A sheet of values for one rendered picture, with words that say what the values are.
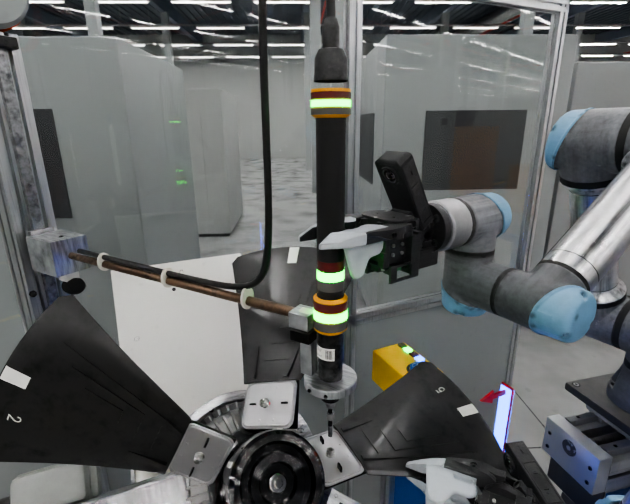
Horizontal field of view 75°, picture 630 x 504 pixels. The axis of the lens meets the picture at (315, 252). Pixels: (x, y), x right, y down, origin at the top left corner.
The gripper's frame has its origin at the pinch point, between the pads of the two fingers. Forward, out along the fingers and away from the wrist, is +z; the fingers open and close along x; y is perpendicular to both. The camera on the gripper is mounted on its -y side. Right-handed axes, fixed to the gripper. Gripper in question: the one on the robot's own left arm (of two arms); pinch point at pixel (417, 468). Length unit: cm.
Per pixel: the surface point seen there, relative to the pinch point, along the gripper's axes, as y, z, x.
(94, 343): 18.2, 34.9, -23.1
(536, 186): -141, -9, -6
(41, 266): 4, 74, -21
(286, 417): 6.7, 16.2, -8.7
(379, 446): -0.1, 5.5, -1.5
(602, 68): -383, -43, -46
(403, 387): -13.5, 6.1, -1.3
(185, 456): 16.3, 26.0, -6.8
